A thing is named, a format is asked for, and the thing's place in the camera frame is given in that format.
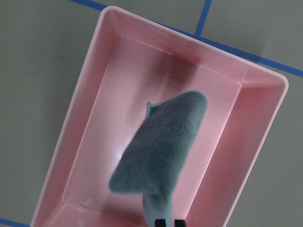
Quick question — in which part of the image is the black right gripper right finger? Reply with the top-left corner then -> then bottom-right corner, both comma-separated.
174,219 -> 186,227

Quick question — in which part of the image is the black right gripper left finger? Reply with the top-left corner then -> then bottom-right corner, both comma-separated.
154,219 -> 165,227

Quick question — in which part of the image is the pink plastic bin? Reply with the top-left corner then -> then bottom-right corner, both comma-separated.
31,6 -> 288,227

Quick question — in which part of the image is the dark grey cloth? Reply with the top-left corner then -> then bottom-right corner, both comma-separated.
108,90 -> 207,227

